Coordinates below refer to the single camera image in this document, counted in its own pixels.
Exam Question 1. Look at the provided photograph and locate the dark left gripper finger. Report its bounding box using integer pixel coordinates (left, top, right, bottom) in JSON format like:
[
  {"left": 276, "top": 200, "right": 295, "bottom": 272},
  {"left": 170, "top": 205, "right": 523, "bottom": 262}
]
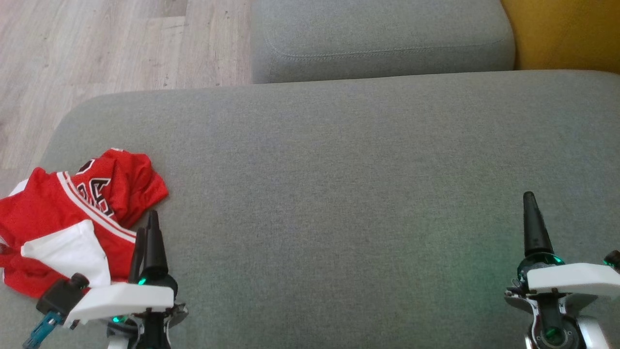
[
  {"left": 143, "top": 209, "right": 169, "bottom": 281},
  {"left": 128, "top": 227, "right": 146, "bottom": 285}
]

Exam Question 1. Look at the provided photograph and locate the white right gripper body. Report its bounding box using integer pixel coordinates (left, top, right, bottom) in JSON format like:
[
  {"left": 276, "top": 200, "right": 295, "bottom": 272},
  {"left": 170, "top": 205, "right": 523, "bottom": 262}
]
[{"left": 504, "top": 252, "right": 620, "bottom": 315}]

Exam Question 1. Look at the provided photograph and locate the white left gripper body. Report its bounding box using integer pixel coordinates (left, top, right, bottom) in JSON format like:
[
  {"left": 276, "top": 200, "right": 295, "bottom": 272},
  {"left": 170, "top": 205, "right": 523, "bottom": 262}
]
[{"left": 64, "top": 274, "right": 189, "bottom": 326}]

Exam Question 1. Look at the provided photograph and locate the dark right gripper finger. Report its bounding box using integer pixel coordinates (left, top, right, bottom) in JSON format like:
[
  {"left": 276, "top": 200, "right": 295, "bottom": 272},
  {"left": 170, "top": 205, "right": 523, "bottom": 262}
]
[{"left": 522, "top": 191, "right": 555, "bottom": 258}]

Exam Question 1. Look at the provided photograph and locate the red white basketball jersey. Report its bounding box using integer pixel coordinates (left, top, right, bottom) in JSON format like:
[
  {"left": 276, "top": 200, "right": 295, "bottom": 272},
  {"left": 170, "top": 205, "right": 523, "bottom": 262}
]
[{"left": 0, "top": 148, "right": 170, "bottom": 299}]

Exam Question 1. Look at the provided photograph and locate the large grey sofa seat cushion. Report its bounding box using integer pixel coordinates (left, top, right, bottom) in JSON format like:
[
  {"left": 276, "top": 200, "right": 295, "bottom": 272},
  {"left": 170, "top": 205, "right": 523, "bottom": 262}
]
[{"left": 0, "top": 69, "right": 620, "bottom": 349}]

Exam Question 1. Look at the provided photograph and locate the yellow fabric cushion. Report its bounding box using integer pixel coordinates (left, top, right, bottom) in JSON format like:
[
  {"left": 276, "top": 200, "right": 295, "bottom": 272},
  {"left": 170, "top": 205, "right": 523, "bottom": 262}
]
[{"left": 500, "top": 0, "right": 620, "bottom": 75}]

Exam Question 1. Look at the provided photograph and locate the small grey sofa cushion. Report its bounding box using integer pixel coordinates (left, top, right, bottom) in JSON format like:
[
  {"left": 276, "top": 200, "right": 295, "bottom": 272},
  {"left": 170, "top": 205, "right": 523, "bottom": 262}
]
[{"left": 250, "top": 0, "right": 515, "bottom": 85}]

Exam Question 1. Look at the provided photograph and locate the teal cable connector plug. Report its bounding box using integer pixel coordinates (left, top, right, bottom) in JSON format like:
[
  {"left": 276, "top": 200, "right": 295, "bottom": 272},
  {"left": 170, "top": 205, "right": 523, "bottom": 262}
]
[{"left": 23, "top": 310, "right": 62, "bottom": 349}]

